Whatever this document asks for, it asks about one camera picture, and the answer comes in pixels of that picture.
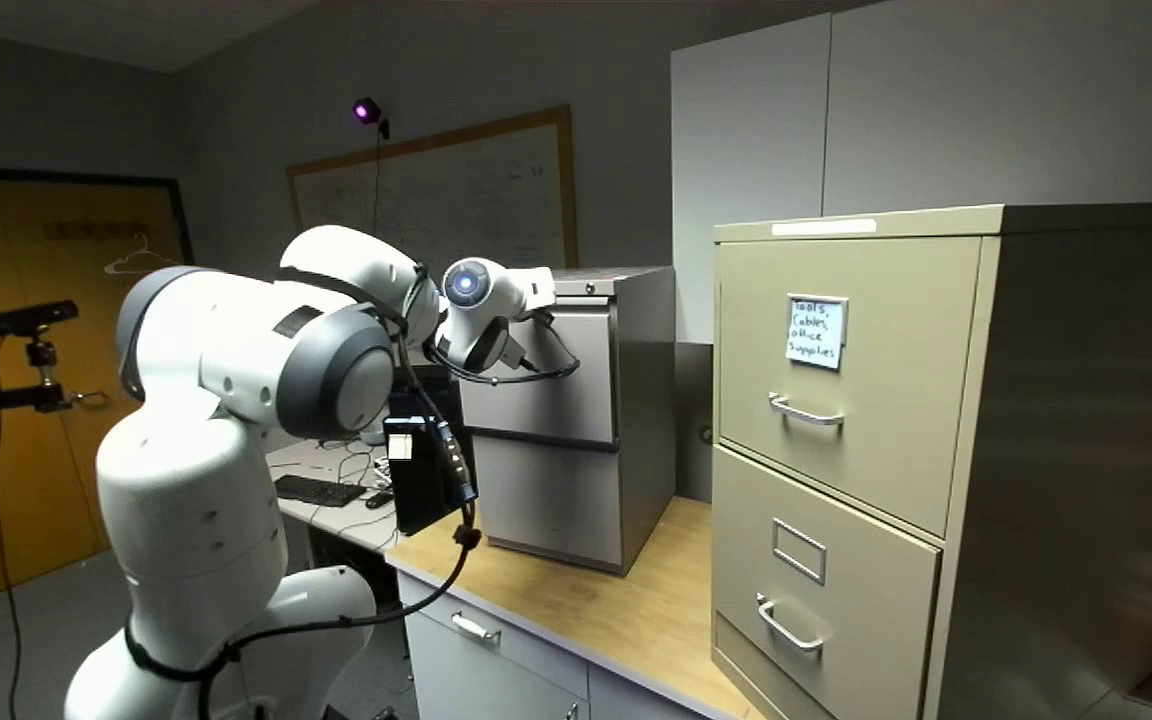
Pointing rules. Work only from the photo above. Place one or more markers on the black stereo camera bar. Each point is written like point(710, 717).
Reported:
point(19, 323)

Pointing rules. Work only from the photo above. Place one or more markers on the grey office desk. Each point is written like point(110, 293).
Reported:
point(339, 520)

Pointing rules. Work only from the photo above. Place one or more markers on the yellow wooden door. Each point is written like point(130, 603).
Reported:
point(19, 481)

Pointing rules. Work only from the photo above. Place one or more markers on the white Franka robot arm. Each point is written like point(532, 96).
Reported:
point(203, 504)

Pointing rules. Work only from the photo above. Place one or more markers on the beige metal filing cabinet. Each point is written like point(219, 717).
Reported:
point(1082, 467)

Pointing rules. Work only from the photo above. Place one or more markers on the wood-framed whiteboard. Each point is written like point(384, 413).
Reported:
point(471, 185)

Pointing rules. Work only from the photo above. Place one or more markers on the black keyboard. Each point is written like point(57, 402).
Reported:
point(319, 490)

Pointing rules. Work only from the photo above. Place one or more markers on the beige drawer with paper label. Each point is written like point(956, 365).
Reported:
point(871, 441)

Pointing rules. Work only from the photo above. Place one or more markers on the grey metal two-drawer cabinet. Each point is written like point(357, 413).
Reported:
point(640, 413)

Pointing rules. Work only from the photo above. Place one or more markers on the black computer box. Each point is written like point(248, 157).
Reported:
point(417, 481)

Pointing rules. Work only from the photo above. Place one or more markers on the camera with purple light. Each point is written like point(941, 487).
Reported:
point(365, 114)

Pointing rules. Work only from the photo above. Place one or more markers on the white handwritten paper label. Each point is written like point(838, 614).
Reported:
point(817, 334)

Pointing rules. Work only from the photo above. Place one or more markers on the beige drawer with empty label frame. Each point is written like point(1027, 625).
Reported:
point(857, 625)

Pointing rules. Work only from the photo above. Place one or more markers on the wood-top white counter cabinet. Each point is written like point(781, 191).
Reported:
point(603, 603)

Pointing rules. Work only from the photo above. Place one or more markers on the grey cabinet plain drawer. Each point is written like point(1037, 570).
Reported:
point(558, 504)

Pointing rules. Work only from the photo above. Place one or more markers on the white wall cabinet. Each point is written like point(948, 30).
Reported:
point(948, 105)

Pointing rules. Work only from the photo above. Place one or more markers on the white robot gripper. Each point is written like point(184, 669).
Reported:
point(532, 291)

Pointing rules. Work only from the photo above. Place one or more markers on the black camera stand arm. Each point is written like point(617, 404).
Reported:
point(2, 398)

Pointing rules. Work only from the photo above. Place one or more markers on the grey cabinet drawer with lock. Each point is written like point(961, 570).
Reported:
point(561, 387)

